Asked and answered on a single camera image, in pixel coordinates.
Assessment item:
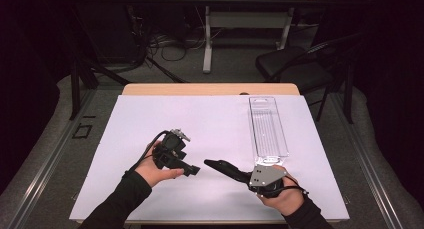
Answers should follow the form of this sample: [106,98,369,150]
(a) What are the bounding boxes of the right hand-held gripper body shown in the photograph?
[248,164,288,199]

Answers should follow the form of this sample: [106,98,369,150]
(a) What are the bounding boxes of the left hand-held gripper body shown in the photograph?
[152,128,192,172]

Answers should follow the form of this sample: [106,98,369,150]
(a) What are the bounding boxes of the clear plastic bin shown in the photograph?
[248,95,290,167]

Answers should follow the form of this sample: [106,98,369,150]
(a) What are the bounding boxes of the person's left hand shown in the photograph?
[134,140,185,189]

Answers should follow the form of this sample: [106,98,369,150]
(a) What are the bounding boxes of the person's right hand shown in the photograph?
[258,165,305,217]

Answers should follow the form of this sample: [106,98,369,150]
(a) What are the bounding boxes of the white table mat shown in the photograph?
[69,94,350,222]

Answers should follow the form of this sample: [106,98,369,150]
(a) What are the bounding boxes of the black chair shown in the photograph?
[255,32,355,124]

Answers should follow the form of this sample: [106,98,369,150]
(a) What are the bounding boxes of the black metal stand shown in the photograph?
[68,8,132,121]

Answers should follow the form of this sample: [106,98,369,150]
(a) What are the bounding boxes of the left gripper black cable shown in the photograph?
[123,130,170,179]

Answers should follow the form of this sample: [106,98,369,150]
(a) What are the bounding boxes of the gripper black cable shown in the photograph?
[123,130,170,179]
[282,175,310,199]

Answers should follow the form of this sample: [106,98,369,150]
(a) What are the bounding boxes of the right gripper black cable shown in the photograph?
[282,175,310,199]

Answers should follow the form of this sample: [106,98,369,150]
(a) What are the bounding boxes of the tangle of floor cables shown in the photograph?
[133,5,209,84]

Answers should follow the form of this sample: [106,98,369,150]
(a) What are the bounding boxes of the metal floor rail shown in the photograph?
[331,92,403,229]
[6,88,98,229]

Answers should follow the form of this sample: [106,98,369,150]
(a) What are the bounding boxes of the white desk with metal frame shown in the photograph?
[183,0,336,74]

